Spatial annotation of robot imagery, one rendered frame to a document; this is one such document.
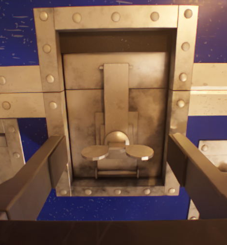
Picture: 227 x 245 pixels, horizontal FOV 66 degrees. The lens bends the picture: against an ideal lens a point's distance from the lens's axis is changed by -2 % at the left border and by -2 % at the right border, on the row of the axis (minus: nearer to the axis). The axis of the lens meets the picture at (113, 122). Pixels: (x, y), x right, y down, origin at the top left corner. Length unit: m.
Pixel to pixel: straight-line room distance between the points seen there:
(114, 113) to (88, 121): 0.03
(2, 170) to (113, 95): 0.15
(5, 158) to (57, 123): 0.08
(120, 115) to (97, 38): 0.07
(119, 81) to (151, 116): 0.05
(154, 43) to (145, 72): 0.03
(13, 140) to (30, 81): 0.06
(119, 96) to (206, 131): 0.09
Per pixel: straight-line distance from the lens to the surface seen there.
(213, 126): 0.19
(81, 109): 0.18
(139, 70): 0.17
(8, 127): 0.19
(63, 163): 0.16
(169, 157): 0.16
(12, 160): 0.20
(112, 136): 0.17
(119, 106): 0.17
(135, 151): 0.15
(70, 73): 0.18
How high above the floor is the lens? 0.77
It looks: 1 degrees down
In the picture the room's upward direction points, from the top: 89 degrees clockwise
